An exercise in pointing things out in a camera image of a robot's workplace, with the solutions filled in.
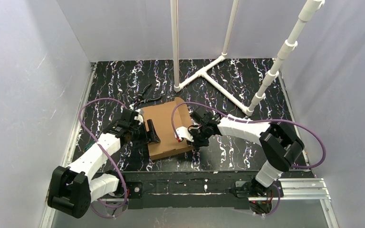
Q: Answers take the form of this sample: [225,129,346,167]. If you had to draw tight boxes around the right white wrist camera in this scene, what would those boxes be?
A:
[175,126,194,142]

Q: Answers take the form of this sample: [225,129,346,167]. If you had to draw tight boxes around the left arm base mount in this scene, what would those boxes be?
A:
[106,171,144,209]

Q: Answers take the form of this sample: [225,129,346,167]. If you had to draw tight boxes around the white PVC pipe frame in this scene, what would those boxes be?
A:
[170,0,325,116]

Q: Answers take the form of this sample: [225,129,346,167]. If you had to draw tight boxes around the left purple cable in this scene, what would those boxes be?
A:
[77,97,133,219]

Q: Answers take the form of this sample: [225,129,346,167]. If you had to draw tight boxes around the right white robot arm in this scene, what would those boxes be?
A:
[176,108,305,190]

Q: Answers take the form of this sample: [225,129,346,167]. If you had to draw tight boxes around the black pliers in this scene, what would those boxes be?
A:
[134,83,163,108]

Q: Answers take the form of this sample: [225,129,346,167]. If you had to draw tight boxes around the aluminium table frame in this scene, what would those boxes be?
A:
[39,62,340,228]

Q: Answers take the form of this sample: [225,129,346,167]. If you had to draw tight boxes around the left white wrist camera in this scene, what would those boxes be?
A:
[134,109,144,124]

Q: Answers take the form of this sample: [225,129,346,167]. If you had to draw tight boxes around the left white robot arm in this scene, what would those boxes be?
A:
[47,109,161,219]

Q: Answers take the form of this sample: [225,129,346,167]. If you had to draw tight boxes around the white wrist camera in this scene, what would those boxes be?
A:
[175,126,194,142]
[134,109,144,124]

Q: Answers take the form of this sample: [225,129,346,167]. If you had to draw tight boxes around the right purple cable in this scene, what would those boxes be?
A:
[171,101,327,218]

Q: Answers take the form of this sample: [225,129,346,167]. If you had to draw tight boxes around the brown cardboard box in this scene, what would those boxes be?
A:
[142,97,194,161]

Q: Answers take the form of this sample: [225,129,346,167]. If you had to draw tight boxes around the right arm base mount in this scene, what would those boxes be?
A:
[228,178,284,216]

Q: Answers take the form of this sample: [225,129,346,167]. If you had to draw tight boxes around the purple cable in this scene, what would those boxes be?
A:
[77,97,133,219]
[171,101,327,218]

